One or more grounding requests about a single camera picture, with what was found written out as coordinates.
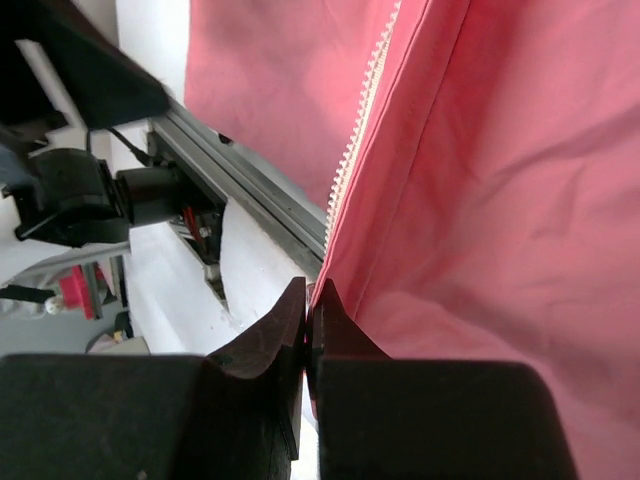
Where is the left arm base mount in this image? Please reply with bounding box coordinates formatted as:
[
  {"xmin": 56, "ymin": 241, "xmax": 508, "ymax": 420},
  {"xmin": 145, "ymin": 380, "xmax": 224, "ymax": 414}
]
[{"xmin": 110, "ymin": 129, "xmax": 226, "ymax": 265}]

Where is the pink gradient hooded jacket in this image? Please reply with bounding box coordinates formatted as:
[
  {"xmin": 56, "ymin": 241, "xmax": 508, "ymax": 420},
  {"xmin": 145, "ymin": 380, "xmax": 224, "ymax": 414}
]
[{"xmin": 185, "ymin": 1, "xmax": 639, "ymax": 479}]

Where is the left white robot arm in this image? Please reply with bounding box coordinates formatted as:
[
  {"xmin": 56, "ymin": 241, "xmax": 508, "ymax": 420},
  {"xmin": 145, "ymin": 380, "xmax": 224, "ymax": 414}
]
[{"xmin": 1, "ymin": 1, "xmax": 180, "ymax": 248}]

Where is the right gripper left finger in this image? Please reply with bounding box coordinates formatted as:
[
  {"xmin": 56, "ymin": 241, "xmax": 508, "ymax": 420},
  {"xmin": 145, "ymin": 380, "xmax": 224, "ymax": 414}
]
[{"xmin": 1, "ymin": 277, "xmax": 306, "ymax": 479}]

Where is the white foil-taped panel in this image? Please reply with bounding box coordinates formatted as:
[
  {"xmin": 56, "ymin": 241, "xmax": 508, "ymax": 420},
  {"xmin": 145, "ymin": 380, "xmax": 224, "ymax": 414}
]
[{"xmin": 125, "ymin": 199, "xmax": 322, "ymax": 354}]

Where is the aluminium table frame rail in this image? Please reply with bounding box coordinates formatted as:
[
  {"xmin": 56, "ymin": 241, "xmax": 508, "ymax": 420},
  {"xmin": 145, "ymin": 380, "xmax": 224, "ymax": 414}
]
[{"xmin": 148, "ymin": 102, "xmax": 326, "ymax": 277}]

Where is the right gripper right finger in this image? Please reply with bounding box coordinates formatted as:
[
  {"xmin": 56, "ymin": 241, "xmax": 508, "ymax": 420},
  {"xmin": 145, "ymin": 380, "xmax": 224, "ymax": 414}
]
[{"xmin": 308, "ymin": 282, "xmax": 578, "ymax": 479}]

